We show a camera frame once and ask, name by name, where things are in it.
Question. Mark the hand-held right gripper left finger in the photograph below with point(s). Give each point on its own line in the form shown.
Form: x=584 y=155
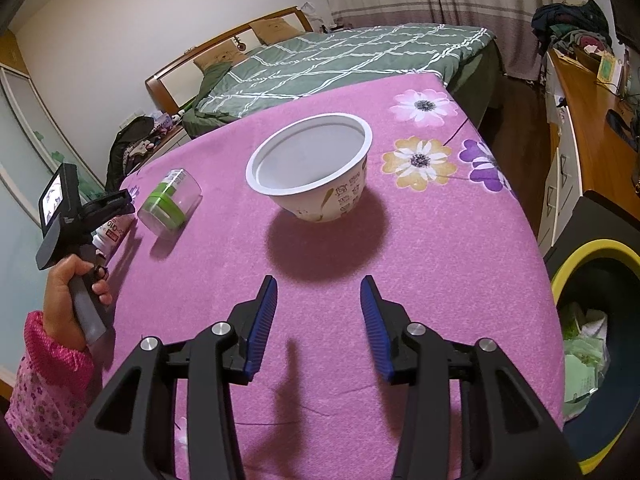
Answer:
x=262 y=325

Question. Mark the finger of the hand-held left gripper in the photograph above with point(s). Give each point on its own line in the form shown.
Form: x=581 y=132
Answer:
x=115 y=205

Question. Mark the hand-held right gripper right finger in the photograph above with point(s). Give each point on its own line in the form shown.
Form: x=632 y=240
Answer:
x=375 y=325

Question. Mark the white tube with red text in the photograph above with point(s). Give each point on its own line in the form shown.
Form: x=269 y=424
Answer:
x=114 y=235

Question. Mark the white plastic bowl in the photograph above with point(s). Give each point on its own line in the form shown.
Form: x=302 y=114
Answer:
x=320 y=200

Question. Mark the pale green plastic bag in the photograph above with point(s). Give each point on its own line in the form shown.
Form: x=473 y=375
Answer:
x=580 y=375

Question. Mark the black yellow rimmed trash bin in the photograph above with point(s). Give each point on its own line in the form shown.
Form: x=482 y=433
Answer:
x=590 y=255

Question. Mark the person's left hand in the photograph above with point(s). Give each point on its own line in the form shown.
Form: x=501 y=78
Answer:
x=57 y=295

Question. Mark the sliding wardrobe door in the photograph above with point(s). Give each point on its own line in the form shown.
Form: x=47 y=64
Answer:
x=20 y=200

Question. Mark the clear green label plastic jar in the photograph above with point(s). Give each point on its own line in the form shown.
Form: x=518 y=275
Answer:
x=170 y=202

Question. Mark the dark clothes heap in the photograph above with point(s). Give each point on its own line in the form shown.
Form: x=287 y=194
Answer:
x=120 y=150

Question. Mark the pink floral tablecloth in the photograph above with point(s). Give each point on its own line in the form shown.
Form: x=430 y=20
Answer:
x=450 y=260

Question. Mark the wooden headboard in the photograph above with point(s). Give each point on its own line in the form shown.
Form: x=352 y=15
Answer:
x=175 y=72

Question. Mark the brown pillow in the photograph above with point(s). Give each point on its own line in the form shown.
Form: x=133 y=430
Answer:
x=275 y=30
x=215 y=60

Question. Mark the bed with green checked quilt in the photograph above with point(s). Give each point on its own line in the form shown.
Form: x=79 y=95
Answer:
x=350 y=55

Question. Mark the wooden desk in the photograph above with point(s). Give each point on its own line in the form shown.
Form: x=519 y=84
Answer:
x=585 y=125

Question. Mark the black device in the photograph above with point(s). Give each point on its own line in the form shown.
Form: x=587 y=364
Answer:
x=620 y=127

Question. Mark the green card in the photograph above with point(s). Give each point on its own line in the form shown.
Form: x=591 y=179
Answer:
x=610 y=69

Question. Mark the pile of clothes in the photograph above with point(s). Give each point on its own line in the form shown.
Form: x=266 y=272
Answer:
x=565 y=20

